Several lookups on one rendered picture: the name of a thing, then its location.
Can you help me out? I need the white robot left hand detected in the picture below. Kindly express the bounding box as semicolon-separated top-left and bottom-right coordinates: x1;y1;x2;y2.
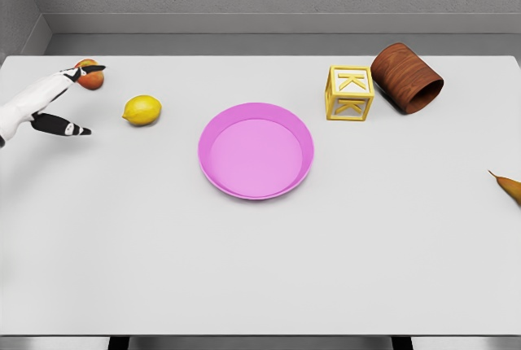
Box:
0;65;107;150

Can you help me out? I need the yellow lemon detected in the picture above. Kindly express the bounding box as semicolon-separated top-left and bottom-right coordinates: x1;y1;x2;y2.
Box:
121;94;163;127

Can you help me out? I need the pink round plate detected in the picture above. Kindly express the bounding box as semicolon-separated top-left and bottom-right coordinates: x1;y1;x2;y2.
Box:
198;102;315;202

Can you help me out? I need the red orange apple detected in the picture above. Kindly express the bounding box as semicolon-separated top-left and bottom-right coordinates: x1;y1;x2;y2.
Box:
73;59;105;91

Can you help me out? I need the yellow letter K block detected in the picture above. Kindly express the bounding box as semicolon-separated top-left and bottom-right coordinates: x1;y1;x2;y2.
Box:
324;65;375;122

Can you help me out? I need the brown wooden cup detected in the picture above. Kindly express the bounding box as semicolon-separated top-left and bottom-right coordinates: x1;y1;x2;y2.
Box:
370;42;444;115

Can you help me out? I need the orange yellow pear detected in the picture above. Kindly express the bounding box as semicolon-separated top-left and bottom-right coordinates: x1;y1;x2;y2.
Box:
488;169;521;208

